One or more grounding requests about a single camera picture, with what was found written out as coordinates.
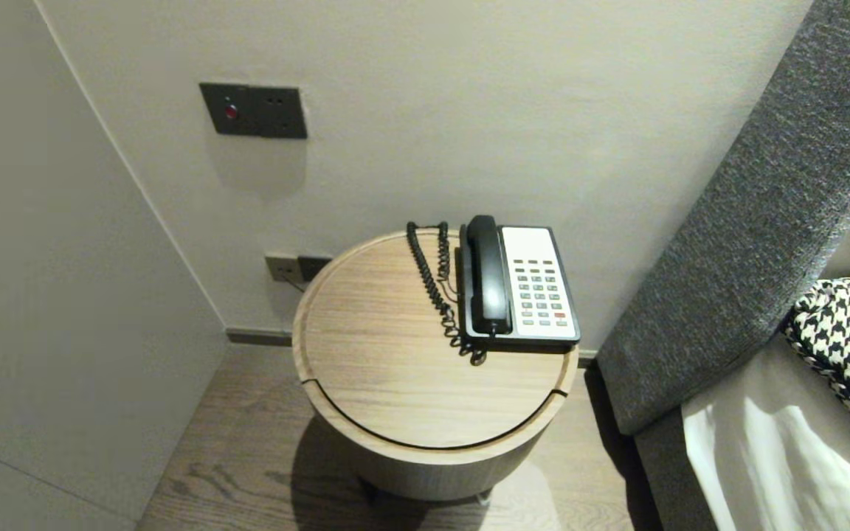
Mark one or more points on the dark wall switch panel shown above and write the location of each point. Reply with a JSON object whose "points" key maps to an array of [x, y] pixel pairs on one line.
{"points": [[255, 110]]}

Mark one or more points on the grey upholstered bed frame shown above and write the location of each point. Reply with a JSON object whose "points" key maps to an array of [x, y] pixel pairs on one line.
{"points": [[668, 479]]}

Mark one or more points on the round wooden bedside table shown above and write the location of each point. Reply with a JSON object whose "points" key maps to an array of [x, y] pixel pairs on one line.
{"points": [[373, 332]]}

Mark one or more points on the beige wall data socket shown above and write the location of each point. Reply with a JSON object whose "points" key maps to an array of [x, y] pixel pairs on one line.
{"points": [[281, 268]]}

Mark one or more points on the black and white desk telephone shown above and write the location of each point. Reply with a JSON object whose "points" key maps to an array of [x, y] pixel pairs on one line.
{"points": [[539, 247]]}

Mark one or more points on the dark wall power socket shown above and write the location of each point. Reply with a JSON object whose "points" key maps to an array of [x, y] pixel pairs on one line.
{"points": [[314, 267]]}

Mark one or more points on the white bed sheet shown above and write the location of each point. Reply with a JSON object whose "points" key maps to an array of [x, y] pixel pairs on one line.
{"points": [[786, 457]]}

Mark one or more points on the black telephone handset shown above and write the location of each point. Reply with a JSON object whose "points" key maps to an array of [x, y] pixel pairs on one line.
{"points": [[488, 276]]}

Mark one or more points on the grey fabric headboard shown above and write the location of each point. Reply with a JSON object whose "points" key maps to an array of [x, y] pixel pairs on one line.
{"points": [[750, 221]]}

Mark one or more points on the grey wall baseboard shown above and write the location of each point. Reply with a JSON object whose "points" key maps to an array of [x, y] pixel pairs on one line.
{"points": [[259, 338]]}

